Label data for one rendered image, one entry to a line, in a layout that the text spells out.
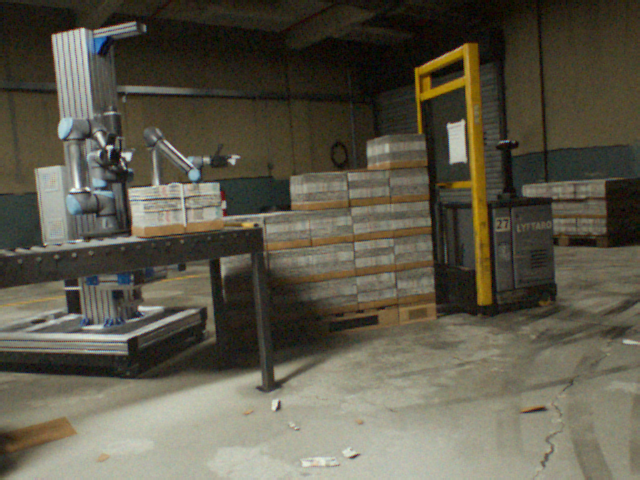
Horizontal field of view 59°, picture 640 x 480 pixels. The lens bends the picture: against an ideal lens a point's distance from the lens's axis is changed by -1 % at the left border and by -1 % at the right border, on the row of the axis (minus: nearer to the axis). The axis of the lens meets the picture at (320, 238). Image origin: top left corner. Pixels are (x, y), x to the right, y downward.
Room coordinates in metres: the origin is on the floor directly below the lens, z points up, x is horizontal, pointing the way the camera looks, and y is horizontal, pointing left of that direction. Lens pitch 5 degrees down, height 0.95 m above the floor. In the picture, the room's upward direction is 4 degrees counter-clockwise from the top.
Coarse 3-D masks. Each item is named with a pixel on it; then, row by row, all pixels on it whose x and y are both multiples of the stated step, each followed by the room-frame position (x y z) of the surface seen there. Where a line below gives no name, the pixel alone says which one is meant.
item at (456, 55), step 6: (462, 48) 3.88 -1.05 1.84; (450, 54) 4.03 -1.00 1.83; (456, 54) 3.95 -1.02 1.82; (462, 54) 3.88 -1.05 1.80; (438, 60) 4.18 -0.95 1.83; (444, 60) 4.10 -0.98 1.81; (450, 60) 4.03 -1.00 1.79; (456, 60) 4.02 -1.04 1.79; (426, 66) 4.35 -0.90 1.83; (432, 66) 4.27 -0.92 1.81; (438, 66) 4.20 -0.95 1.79; (444, 66) 4.20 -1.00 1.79; (420, 72) 4.45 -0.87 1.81; (426, 72) 4.38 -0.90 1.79
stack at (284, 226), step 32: (288, 224) 3.60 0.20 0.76; (320, 224) 3.67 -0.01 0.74; (352, 224) 3.74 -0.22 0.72; (384, 224) 3.80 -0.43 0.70; (288, 256) 3.58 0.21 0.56; (320, 256) 3.65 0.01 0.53; (352, 256) 3.71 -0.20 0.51; (384, 256) 3.79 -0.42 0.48; (288, 288) 3.58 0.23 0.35; (320, 288) 3.65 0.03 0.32; (352, 288) 3.71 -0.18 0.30; (384, 288) 3.78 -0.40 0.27; (320, 320) 3.64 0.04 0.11; (384, 320) 3.78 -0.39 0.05
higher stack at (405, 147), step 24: (384, 144) 3.88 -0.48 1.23; (408, 144) 3.87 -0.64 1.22; (408, 168) 3.91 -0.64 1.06; (408, 192) 3.86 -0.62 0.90; (408, 216) 3.86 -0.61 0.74; (408, 240) 3.85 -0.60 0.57; (408, 288) 3.84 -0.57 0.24; (432, 288) 3.90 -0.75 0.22; (408, 312) 3.84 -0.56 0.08; (432, 312) 3.89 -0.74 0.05
